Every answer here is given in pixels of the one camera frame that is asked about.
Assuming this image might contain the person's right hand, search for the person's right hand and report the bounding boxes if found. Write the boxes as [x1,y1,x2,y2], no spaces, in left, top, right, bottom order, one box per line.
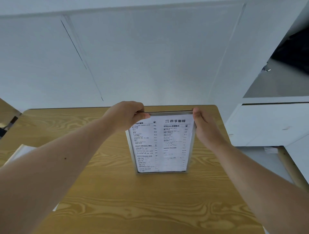
[192,107,229,150]

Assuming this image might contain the person's left hand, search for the person's left hand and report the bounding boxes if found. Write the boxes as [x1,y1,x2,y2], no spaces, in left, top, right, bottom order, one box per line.
[103,101,151,133]

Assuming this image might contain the silver framed menu stand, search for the silver framed menu stand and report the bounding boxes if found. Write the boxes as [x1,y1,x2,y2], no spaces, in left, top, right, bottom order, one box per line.
[125,110,196,174]

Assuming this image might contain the person's left forearm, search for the person's left forearm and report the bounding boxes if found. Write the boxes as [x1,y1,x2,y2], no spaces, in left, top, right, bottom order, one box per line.
[0,115,121,234]

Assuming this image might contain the person's right forearm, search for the person's right forearm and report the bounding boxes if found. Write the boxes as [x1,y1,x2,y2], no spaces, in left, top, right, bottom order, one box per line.
[210,141,309,234]

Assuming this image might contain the white board panel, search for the white board panel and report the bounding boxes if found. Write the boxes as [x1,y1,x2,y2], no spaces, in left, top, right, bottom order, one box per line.
[225,96,309,147]

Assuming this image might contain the wooden table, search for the wooden table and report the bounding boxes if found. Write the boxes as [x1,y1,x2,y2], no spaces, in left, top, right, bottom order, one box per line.
[0,105,266,234]

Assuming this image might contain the white paper sheet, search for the white paper sheet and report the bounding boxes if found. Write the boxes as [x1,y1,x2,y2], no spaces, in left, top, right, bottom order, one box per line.
[3,144,37,167]

